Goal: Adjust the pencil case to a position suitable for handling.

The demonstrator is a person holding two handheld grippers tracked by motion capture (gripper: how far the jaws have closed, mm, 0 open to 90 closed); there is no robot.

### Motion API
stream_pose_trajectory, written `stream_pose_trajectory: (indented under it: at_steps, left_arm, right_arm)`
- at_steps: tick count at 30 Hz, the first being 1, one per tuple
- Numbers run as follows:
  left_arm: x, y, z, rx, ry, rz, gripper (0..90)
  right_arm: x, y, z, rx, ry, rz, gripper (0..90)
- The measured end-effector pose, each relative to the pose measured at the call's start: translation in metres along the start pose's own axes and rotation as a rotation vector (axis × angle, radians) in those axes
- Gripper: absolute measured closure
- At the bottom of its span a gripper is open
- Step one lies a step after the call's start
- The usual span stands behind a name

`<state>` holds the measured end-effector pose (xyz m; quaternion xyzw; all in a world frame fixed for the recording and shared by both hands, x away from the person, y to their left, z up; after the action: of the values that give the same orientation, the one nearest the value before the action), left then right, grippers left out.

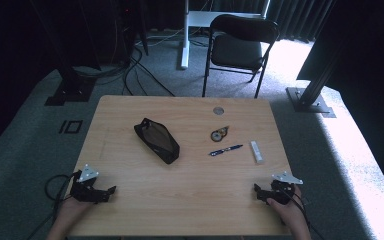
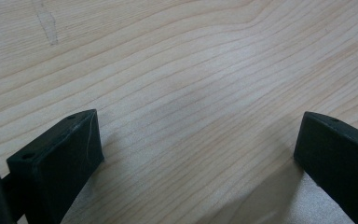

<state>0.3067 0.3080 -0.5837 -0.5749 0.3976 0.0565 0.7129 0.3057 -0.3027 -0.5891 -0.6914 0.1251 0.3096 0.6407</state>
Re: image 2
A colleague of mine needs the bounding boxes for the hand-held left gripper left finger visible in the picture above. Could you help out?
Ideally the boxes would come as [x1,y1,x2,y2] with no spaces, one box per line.
[7,108,105,224]

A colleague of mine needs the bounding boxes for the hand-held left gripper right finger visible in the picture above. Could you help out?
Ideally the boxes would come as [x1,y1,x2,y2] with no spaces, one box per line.
[293,111,358,224]

